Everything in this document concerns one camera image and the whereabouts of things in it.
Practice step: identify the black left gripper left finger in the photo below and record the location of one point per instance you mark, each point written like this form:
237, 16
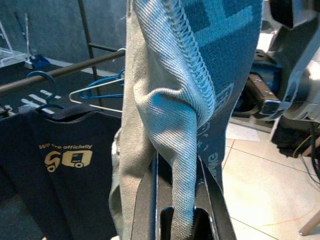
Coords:
146, 212

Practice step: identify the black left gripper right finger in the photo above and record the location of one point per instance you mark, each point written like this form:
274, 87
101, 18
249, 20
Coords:
217, 215

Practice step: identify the black floor carpet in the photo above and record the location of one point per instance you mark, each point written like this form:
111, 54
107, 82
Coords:
12, 72

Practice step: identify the patterned knit garment with lettering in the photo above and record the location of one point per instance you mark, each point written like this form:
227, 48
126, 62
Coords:
175, 75

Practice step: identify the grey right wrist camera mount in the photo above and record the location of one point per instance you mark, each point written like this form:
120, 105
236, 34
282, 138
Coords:
292, 42

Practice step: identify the black machine with metal parts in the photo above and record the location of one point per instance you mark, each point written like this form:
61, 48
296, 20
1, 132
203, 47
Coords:
265, 95

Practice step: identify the blue plastic hanger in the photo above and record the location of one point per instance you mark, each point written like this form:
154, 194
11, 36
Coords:
87, 94
47, 106

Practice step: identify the navy T-shirt with gold print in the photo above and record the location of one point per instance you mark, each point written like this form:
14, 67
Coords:
62, 187

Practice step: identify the black metal clothes rack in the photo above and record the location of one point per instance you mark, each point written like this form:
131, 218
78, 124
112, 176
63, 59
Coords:
62, 68

